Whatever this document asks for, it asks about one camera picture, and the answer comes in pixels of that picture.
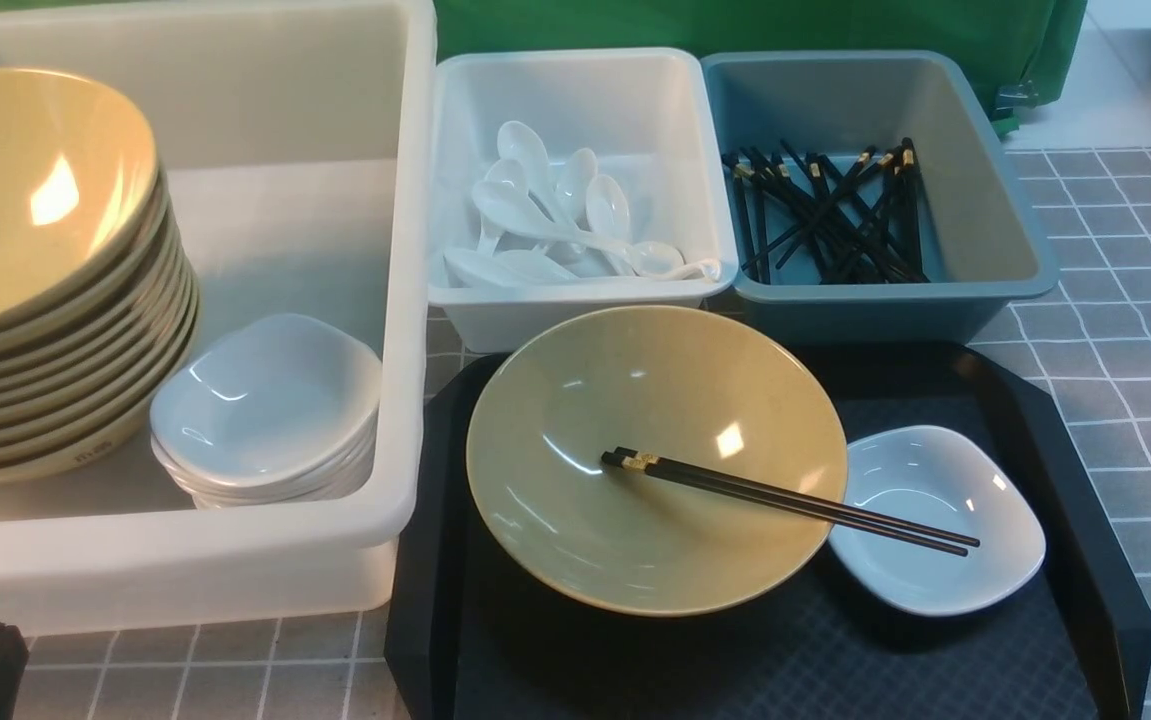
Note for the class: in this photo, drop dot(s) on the beige noodle bowl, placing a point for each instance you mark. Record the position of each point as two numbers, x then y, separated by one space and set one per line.
673 382

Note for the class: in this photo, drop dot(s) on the black chopstick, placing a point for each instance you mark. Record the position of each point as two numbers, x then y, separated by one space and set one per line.
785 503
795 493

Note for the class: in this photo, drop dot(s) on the white square sauce dish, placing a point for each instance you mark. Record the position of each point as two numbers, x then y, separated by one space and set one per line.
941 479

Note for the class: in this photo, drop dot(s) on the top stacked beige bowl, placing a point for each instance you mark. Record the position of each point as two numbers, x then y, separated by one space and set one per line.
78 167

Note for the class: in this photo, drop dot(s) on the top stacked white dish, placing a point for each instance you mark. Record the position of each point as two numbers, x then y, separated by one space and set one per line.
269 410

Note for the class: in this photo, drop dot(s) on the black serving tray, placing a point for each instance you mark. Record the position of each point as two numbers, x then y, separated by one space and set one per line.
470 635

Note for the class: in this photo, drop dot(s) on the large white plastic bin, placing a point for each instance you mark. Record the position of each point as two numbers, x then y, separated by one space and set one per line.
295 134

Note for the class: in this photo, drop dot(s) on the white soup spoon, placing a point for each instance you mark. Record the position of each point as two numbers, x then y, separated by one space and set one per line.
573 181
517 141
472 269
607 209
504 205

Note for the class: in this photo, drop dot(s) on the small white plastic bin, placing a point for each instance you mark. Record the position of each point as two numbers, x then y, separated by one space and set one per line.
645 114

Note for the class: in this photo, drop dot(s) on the blue-grey plastic bin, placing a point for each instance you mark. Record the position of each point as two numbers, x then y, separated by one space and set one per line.
871 198

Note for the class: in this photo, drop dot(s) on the green cloth backdrop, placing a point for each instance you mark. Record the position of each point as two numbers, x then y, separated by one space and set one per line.
1015 55

